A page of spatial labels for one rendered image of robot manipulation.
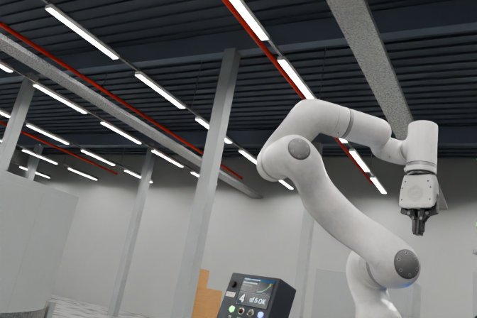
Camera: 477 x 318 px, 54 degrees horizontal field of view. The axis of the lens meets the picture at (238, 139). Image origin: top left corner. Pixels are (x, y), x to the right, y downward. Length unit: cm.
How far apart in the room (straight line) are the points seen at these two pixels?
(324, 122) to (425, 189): 35
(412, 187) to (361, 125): 24
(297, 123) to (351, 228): 31
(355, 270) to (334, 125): 40
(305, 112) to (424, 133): 38
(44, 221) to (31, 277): 80
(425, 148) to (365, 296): 45
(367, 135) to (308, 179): 26
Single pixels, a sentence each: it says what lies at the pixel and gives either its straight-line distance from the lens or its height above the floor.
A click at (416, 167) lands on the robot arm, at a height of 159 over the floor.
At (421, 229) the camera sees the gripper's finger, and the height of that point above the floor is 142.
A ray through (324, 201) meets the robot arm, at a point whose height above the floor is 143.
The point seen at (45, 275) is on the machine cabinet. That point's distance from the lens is 781.
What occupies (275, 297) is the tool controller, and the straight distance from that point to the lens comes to 180.
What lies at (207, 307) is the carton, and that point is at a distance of 981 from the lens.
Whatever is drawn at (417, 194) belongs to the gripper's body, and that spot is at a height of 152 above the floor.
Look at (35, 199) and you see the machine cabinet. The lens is 750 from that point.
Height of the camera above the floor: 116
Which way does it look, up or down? 18 degrees up
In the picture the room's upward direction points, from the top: 10 degrees clockwise
